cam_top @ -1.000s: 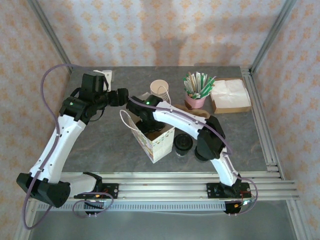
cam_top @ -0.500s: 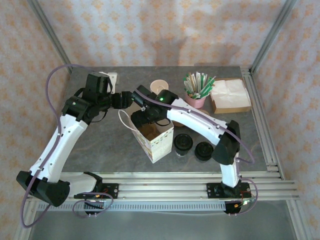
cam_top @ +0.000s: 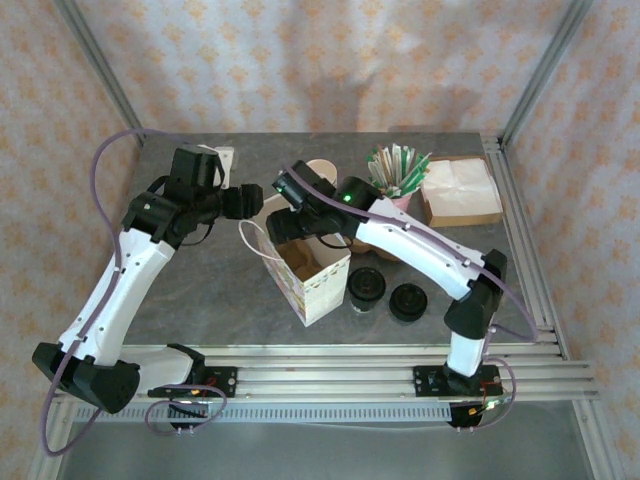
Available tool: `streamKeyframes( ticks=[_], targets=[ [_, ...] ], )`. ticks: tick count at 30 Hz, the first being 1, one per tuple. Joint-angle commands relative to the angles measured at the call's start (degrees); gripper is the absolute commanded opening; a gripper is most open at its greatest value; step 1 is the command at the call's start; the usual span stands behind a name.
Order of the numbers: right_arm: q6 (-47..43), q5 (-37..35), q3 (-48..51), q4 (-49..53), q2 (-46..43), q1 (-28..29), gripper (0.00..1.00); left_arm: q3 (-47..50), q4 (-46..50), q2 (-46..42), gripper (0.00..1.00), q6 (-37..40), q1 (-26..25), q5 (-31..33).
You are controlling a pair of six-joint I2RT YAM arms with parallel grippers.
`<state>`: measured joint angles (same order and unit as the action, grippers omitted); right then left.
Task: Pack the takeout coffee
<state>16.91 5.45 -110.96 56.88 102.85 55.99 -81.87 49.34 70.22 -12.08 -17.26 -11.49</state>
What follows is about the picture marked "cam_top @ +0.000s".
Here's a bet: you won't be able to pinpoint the white printed paper bag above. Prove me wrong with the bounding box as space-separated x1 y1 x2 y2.
238 193 352 329

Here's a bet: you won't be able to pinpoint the stack of paper cups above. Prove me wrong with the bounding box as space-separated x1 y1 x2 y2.
304 158 340 189

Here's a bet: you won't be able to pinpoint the cardboard cup carrier stack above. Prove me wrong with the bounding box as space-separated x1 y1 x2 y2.
348 234 401 262

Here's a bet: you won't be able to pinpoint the pink sachet holder cup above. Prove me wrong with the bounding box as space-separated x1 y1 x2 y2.
387 192 414 217

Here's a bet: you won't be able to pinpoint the white paper napkins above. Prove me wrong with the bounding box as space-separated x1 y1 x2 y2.
423 158 503 216

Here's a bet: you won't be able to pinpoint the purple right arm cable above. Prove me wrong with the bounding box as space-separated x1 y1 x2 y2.
282 164 540 435

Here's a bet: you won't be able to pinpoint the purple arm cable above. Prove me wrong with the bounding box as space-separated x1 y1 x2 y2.
38 128 229 457
282 164 540 435

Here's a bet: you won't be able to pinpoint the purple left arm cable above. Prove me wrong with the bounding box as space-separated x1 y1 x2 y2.
38 128 229 457

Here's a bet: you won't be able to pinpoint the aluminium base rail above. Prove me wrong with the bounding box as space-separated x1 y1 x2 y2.
53 343 601 402

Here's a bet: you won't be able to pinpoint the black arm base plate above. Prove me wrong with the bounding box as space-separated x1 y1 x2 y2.
199 366 239 400
412 364 503 400

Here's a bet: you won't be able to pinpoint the aluminium frame post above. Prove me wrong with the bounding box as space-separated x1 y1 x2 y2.
498 0 596 147
53 0 147 147

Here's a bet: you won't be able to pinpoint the grey slotted cable duct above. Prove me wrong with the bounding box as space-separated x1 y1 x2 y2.
74 402 454 425

